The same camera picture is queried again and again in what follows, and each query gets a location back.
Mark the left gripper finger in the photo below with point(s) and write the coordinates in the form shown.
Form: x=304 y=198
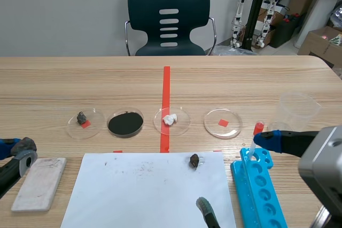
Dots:
x=6 y=148
x=22 y=161

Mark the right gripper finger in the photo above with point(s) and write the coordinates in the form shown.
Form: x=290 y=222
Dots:
x=283 y=141
x=207 y=209

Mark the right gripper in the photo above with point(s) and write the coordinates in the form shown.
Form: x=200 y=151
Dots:
x=327 y=220

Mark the dark grey mineral stone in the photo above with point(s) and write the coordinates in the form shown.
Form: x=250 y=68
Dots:
x=24 y=145

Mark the small white tile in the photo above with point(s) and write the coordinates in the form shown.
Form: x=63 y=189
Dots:
x=40 y=182

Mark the dropper with red bulb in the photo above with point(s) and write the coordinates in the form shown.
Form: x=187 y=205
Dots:
x=258 y=127

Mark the clear plastic beaker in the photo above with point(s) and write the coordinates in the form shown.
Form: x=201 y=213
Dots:
x=296 y=110

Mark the small dark brown stone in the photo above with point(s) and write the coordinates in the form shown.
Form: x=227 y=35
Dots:
x=194 y=161

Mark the turquoise rack with round holes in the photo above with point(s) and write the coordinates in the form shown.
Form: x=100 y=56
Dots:
x=256 y=190

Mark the clear glass dish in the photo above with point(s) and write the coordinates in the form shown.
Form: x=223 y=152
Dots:
x=181 y=127
x=92 y=129
x=223 y=129

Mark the white sheet of paper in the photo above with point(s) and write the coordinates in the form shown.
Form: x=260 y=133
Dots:
x=139 y=193

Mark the small dark grey stone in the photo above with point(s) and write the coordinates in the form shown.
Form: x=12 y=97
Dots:
x=81 y=118

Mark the white lump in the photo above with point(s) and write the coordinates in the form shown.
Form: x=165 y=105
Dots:
x=170 y=119

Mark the glass dish with black powder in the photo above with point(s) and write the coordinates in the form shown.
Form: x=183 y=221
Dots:
x=125 y=124

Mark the black box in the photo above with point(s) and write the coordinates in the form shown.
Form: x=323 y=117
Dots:
x=284 y=31

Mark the black metal pole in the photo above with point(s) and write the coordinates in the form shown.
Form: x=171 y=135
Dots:
x=253 y=14

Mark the dark blue chair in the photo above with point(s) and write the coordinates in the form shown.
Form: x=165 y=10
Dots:
x=149 y=11

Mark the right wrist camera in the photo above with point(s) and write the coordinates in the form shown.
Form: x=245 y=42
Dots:
x=320 y=164

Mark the white wash basin pedestal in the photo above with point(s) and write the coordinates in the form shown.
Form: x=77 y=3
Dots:
x=318 y=6

